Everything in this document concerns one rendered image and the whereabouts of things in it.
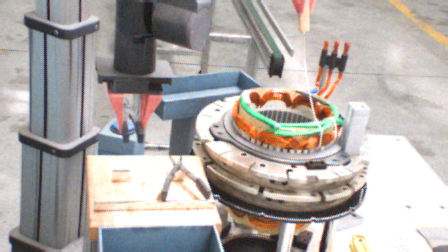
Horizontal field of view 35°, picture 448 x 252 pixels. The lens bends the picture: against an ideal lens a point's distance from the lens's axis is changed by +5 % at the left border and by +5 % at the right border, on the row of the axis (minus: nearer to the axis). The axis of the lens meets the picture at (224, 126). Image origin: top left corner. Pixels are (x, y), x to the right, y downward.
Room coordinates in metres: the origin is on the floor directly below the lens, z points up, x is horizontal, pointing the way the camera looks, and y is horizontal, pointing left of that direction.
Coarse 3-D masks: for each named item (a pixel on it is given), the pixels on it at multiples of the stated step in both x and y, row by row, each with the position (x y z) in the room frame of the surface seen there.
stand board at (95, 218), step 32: (96, 160) 0.98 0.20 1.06; (128, 160) 0.99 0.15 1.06; (160, 160) 1.01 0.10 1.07; (192, 160) 1.02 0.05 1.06; (96, 192) 0.88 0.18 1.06; (128, 192) 0.90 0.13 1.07; (160, 192) 0.91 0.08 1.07; (192, 192) 0.92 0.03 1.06; (96, 224) 0.81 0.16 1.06; (128, 224) 0.81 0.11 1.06; (160, 224) 0.83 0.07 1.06
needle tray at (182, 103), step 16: (176, 80) 1.37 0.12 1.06; (192, 80) 1.39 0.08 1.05; (208, 80) 1.42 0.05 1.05; (224, 80) 1.44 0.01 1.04; (240, 80) 1.46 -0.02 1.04; (176, 96) 1.36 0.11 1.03; (192, 96) 1.37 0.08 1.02; (208, 96) 1.30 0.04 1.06; (224, 96) 1.32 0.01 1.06; (160, 112) 1.25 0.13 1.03; (176, 112) 1.26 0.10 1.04; (192, 112) 1.28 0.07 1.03; (176, 128) 1.34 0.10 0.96; (192, 128) 1.30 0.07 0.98; (176, 144) 1.33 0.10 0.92; (192, 144) 1.30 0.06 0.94
